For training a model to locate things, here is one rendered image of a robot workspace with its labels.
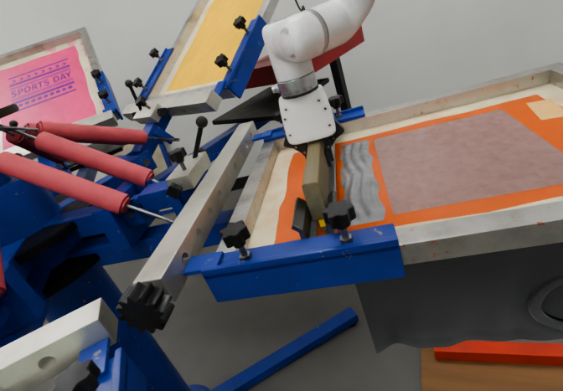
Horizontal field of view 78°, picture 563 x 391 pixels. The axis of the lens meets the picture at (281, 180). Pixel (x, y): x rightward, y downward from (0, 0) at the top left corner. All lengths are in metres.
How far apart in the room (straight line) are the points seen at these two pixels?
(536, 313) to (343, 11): 0.61
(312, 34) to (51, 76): 1.75
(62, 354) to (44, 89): 1.67
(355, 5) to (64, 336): 0.64
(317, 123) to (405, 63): 2.12
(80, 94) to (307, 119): 1.45
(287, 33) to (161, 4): 2.40
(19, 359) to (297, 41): 0.58
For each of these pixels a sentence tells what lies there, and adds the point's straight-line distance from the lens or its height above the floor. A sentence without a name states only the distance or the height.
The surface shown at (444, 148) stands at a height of 0.96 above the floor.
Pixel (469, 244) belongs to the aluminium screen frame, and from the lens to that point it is 0.54.
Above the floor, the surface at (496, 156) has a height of 0.96.
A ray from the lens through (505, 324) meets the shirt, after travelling 0.81.
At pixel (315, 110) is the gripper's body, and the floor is 1.13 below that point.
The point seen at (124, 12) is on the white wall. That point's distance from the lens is 3.09.
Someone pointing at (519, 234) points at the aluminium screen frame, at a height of 0.98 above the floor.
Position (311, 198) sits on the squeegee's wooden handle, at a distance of 0.59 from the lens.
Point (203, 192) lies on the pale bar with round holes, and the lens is 0.74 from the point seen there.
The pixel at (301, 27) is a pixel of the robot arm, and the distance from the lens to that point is 0.58.
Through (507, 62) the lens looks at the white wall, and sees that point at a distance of 3.00.
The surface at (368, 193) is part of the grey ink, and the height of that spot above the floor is 0.96.
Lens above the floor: 1.32
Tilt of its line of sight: 25 degrees down
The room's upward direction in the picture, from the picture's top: 20 degrees counter-clockwise
